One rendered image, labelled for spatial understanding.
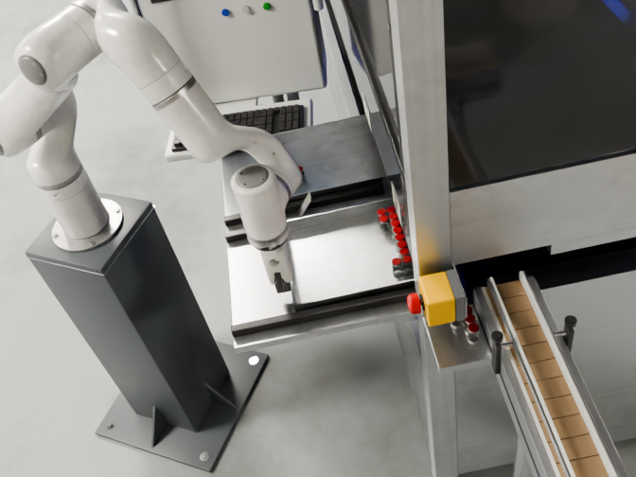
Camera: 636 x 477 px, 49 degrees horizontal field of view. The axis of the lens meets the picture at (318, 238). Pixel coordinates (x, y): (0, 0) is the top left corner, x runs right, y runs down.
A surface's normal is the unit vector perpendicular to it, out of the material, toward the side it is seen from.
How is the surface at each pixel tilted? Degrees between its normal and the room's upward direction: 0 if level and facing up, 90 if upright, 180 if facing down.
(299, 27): 90
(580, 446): 0
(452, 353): 0
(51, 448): 0
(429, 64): 90
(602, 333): 90
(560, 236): 90
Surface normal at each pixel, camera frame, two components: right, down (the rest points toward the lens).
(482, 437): 0.14, 0.70
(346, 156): -0.16, -0.68
